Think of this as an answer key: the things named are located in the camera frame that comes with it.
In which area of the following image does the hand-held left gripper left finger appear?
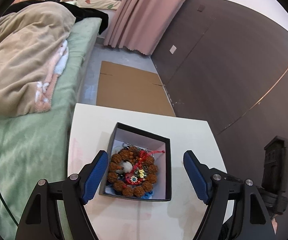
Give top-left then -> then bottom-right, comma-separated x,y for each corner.
15,150 -> 109,240

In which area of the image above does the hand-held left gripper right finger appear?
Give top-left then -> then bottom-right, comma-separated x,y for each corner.
183,150 -> 277,240

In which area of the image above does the brown seed bead bracelet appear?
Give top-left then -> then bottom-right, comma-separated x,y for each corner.
108,145 -> 158,197

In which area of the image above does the black box with white inside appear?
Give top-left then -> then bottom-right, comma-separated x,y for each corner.
98,122 -> 172,202

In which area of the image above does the red string ornament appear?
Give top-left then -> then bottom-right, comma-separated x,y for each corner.
124,149 -> 165,187

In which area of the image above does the bed with green sheet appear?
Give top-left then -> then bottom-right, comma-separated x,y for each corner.
0,17 -> 103,235

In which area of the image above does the flat brown cardboard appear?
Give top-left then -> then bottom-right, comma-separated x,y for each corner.
96,60 -> 176,117

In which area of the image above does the beige blanket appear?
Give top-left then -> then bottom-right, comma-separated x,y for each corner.
0,1 -> 76,117

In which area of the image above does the black blanket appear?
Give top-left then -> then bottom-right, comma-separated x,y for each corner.
59,1 -> 109,34

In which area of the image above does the cream printed bedding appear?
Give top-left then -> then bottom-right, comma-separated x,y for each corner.
60,0 -> 123,10

